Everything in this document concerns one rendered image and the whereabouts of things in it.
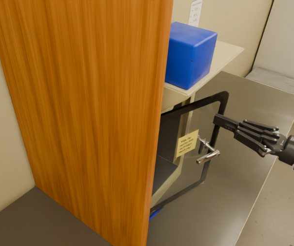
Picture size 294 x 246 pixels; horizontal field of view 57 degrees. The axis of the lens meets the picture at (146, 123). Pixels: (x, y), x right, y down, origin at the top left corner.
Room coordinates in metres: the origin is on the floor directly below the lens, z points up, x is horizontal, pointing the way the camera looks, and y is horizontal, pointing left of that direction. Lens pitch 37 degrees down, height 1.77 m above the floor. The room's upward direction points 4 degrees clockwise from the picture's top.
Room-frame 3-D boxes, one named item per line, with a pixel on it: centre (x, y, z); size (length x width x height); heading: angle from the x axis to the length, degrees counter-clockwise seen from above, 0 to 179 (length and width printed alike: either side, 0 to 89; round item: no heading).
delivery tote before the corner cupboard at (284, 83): (2.95, -1.48, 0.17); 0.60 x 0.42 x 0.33; 55
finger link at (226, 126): (0.61, -0.24, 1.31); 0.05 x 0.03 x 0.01; 57
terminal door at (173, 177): (0.60, -0.11, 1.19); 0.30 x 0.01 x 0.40; 127
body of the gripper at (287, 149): (0.56, -0.36, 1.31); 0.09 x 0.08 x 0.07; 57
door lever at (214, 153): (0.62, -0.19, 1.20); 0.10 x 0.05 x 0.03; 127
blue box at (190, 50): (0.53, -0.06, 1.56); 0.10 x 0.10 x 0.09; 57
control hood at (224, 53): (0.61, -0.11, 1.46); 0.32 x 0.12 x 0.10; 147
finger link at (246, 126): (0.60, -0.31, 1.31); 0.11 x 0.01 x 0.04; 55
